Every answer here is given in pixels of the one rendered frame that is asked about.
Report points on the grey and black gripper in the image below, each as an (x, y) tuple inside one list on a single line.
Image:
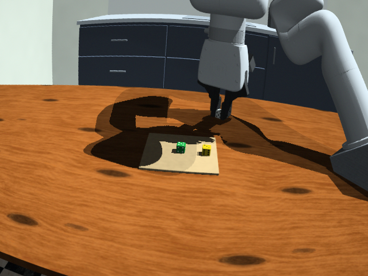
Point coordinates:
[(223, 66)]

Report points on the green die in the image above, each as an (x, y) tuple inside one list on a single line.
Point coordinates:
[(181, 147)]

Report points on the beige mat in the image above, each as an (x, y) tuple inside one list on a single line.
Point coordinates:
[(160, 154)]

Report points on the white die with black pips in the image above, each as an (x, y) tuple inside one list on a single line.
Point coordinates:
[(218, 112)]

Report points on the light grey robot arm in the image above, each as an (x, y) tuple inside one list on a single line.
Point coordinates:
[(305, 32)]

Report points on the yellow die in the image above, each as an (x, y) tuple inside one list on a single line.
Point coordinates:
[(206, 149)]

